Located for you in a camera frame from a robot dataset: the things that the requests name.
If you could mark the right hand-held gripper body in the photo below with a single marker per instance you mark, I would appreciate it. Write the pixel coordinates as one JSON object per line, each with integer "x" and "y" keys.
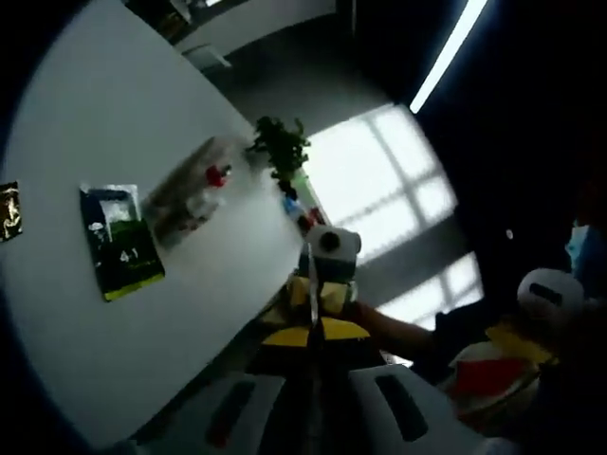
{"x": 343, "y": 249}

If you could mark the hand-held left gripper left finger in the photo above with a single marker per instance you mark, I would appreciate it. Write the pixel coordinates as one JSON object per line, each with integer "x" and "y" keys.
{"x": 280, "y": 379}

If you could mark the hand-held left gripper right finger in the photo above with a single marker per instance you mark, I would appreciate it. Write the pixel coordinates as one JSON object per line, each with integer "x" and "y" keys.
{"x": 346, "y": 379}

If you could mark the small clear plastic bag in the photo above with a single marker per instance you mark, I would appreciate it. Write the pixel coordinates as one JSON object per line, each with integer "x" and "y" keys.
{"x": 313, "y": 294}

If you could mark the red collar pump skincare bottle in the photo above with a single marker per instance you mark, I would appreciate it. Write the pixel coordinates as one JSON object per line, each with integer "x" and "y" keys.
{"x": 214, "y": 176}

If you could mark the tall white skincare tube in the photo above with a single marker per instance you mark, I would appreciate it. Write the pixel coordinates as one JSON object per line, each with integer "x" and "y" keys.
{"x": 175, "y": 199}

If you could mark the green black skincare sachet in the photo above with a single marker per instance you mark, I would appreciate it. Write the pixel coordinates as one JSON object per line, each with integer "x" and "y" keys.
{"x": 123, "y": 246}

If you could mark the gold skincare sachet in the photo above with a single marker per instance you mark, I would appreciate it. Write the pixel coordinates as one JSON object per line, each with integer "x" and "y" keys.
{"x": 10, "y": 213}

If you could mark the blue plastic bag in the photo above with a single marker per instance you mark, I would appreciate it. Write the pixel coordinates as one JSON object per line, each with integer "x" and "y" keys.
{"x": 292, "y": 205}

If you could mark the dark red bag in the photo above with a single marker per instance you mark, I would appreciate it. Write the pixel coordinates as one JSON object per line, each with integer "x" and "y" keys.
{"x": 288, "y": 189}

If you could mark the potted green plant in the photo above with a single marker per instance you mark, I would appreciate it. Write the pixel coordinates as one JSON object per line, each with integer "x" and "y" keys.
{"x": 284, "y": 147}

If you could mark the white chest worn device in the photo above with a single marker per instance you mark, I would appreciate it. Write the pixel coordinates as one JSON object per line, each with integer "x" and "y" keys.
{"x": 550, "y": 303}

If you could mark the blue face mask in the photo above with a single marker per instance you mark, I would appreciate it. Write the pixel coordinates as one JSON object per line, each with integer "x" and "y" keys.
{"x": 578, "y": 246}

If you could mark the white chair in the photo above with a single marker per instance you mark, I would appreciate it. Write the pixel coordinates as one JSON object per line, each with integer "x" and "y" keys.
{"x": 208, "y": 54}

